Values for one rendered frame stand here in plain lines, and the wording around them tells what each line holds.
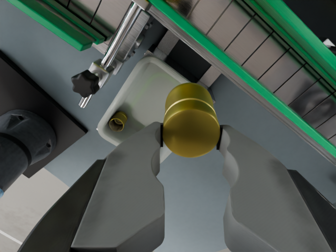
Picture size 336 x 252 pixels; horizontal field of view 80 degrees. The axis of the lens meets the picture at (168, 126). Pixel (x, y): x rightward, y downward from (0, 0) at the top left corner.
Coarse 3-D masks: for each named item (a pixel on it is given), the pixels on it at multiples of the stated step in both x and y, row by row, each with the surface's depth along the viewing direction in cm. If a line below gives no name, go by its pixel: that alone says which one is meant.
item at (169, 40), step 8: (168, 32) 42; (168, 40) 43; (176, 40) 43; (152, 48) 40; (160, 48) 44; (168, 48) 44; (160, 56) 40; (168, 56) 44; (168, 64) 39; (176, 64) 44; (184, 72) 43; (208, 72) 46; (216, 72) 46; (192, 80) 42; (200, 80) 47; (208, 80) 47; (208, 88) 47; (96, 128) 47
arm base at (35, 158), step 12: (0, 120) 49; (12, 120) 49; (24, 120) 50; (36, 120) 52; (0, 132) 46; (12, 132) 47; (24, 132) 48; (36, 132) 50; (48, 132) 53; (24, 144) 47; (36, 144) 50; (48, 144) 56; (36, 156) 51
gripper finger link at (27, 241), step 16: (96, 160) 9; (80, 176) 8; (96, 176) 8; (80, 192) 7; (64, 208) 7; (80, 208) 7; (48, 224) 6; (64, 224) 6; (32, 240) 6; (48, 240) 6; (64, 240) 6
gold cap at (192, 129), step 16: (176, 96) 13; (192, 96) 12; (208, 96) 14; (176, 112) 11; (192, 112) 11; (208, 112) 11; (176, 128) 11; (192, 128) 11; (208, 128) 11; (176, 144) 12; (192, 144) 12; (208, 144) 12
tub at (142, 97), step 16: (144, 64) 38; (160, 64) 37; (128, 80) 39; (144, 80) 46; (160, 80) 46; (176, 80) 46; (128, 96) 49; (144, 96) 48; (160, 96) 48; (112, 112) 44; (128, 112) 51; (144, 112) 50; (160, 112) 50; (128, 128) 52; (160, 160) 49
